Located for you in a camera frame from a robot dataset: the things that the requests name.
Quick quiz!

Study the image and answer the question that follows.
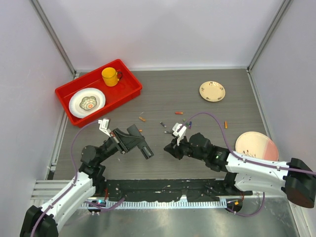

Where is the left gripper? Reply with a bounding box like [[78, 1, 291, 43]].
[[97, 128, 144, 163]]

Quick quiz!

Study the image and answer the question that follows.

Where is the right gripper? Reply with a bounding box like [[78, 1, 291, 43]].
[[164, 133, 207, 161]]

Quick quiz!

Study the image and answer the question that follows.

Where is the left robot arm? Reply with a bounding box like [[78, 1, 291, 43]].
[[20, 118, 154, 237]]

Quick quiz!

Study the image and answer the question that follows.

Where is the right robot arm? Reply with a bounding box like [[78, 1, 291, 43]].
[[164, 133, 316, 208]]

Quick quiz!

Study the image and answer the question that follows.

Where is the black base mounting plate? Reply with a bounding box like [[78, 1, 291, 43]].
[[107, 179, 253, 202]]

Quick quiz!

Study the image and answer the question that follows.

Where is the small patterned bowl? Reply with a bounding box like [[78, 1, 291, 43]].
[[79, 96, 98, 111]]

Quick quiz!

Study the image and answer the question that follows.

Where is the white paper plate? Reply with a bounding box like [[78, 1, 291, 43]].
[[69, 88, 106, 119]]

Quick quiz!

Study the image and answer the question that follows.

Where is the red plastic tray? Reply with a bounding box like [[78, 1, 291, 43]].
[[55, 59, 142, 127]]

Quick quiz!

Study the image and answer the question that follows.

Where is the yellow mug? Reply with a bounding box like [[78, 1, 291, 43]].
[[101, 67, 123, 87]]

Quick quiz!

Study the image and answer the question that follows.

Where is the cream floral plate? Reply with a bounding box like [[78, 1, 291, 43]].
[[199, 81, 226, 102]]

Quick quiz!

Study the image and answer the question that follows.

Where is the pink white plate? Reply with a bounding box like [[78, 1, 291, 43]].
[[235, 131, 279, 161]]

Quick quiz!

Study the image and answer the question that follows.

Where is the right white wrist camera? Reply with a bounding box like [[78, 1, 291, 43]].
[[172, 123, 187, 146]]

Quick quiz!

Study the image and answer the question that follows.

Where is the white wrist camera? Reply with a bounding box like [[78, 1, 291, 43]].
[[172, 123, 187, 146], [98, 118, 111, 137]]

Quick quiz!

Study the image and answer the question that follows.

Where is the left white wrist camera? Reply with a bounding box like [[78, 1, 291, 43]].
[[98, 118, 111, 137]]

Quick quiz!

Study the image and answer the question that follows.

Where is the white slotted cable duct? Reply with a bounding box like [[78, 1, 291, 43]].
[[76, 197, 227, 210]]

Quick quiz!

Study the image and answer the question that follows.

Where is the left aluminium frame post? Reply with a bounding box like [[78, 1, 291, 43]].
[[29, 0, 77, 77]]

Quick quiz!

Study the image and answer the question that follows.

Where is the aluminium frame post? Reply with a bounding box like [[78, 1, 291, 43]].
[[247, 0, 293, 73], [29, 0, 77, 77]]

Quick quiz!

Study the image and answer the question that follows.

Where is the right aluminium frame post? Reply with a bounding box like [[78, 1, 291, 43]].
[[247, 0, 293, 73]]

